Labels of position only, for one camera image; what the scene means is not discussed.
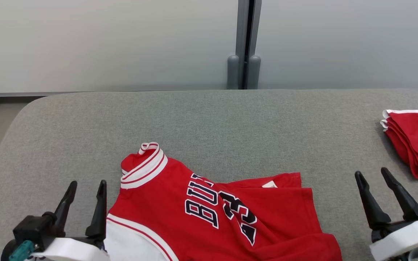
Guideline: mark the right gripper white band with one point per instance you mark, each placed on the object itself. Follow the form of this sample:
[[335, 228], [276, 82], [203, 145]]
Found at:
[[405, 239]]

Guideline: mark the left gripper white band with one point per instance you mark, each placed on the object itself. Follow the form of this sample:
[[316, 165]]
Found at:
[[35, 230]]

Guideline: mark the red basketball jersey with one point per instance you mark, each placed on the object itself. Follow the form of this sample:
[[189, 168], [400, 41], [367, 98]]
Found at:
[[158, 217]]

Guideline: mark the grey partition post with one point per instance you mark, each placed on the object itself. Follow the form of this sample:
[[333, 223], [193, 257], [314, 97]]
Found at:
[[243, 36]]

